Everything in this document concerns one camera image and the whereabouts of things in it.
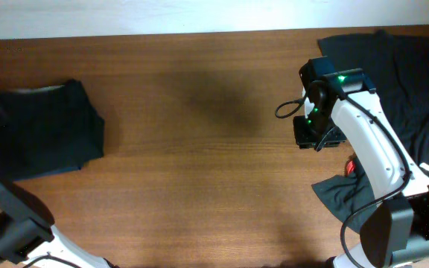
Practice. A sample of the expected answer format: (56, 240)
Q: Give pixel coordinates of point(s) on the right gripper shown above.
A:
(309, 134)

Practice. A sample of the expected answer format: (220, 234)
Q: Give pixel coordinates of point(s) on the red garment tag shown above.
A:
(349, 167)

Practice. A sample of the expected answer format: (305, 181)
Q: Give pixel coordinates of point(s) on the black t-shirt white lettering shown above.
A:
(399, 68)

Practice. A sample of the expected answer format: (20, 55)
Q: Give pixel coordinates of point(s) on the black shorts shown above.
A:
(48, 130)

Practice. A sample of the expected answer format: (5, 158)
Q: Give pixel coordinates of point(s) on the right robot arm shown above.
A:
(344, 106)

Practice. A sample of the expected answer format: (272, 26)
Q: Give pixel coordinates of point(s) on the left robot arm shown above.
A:
(28, 233)

